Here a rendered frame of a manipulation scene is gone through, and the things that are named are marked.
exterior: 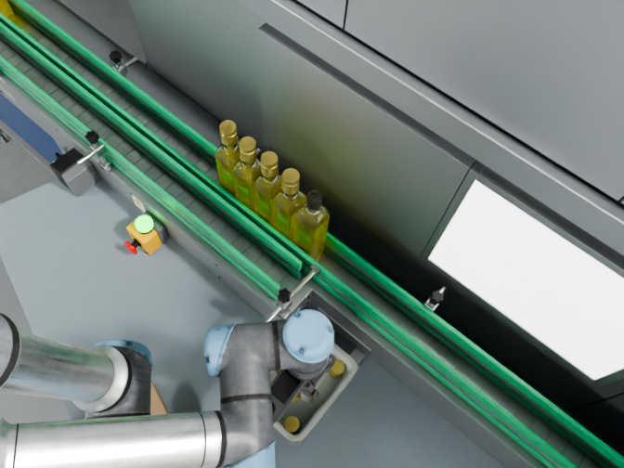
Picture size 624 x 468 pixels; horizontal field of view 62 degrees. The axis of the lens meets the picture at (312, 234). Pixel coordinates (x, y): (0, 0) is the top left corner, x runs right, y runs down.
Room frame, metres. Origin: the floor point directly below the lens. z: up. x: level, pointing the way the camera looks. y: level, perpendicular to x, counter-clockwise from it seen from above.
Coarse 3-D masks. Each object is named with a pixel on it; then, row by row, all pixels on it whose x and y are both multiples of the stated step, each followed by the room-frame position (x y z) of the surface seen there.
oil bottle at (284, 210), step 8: (280, 192) 0.57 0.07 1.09; (280, 200) 0.56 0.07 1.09; (288, 200) 0.56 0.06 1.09; (296, 200) 0.56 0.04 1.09; (304, 200) 0.57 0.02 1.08; (280, 208) 0.55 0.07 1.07; (288, 208) 0.54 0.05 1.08; (296, 208) 0.55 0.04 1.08; (280, 216) 0.55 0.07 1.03; (288, 216) 0.54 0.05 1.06; (280, 224) 0.55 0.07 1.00; (288, 224) 0.54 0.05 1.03; (280, 232) 0.55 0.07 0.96; (288, 232) 0.54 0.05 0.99
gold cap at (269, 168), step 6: (264, 156) 0.61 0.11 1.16; (270, 156) 0.61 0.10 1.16; (276, 156) 0.61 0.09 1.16; (264, 162) 0.59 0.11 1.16; (270, 162) 0.59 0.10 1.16; (276, 162) 0.60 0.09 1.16; (264, 168) 0.59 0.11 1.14; (270, 168) 0.59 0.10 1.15; (276, 168) 0.60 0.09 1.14; (264, 174) 0.59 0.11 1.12; (270, 174) 0.59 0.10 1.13; (276, 174) 0.60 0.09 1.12
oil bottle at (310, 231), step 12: (300, 216) 0.53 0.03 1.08; (312, 216) 0.53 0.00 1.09; (324, 216) 0.53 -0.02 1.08; (300, 228) 0.52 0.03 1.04; (312, 228) 0.51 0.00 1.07; (324, 228) 0.54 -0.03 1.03; (300, 240) 0.52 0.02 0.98; (312, 240) 0.51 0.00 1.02; (324, 240) 0.54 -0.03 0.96; (312, 252) 0.51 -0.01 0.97
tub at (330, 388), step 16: (336, 352) 0.33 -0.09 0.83; (352, 368) 0.29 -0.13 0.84; (320, 384) 0.26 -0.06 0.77; (336, 384) 0.27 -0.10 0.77; (304, 400) 0.22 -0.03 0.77; (320, 400) 0.23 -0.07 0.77; (288, 416) 0.19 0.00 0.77; (304, 416) 0.19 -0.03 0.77; (320, 416) 0.18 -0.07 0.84; (288, 432) 0.14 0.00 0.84; (304, 432) 0.15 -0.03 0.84
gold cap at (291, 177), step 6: (282, 174) 0.57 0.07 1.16; (288, 174) 0.57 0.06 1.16; (294, 174) 0.58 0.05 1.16; (282, 180) 0.56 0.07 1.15; (288, 180) 0.56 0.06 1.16; (294, 180) 0.56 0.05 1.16; (282, 186) 0.56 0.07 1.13; (288, 186) 0.56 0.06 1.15; (294, 186) 0.56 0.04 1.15; (288, 192) 0.55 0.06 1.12; (294, 192) 0.56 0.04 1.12
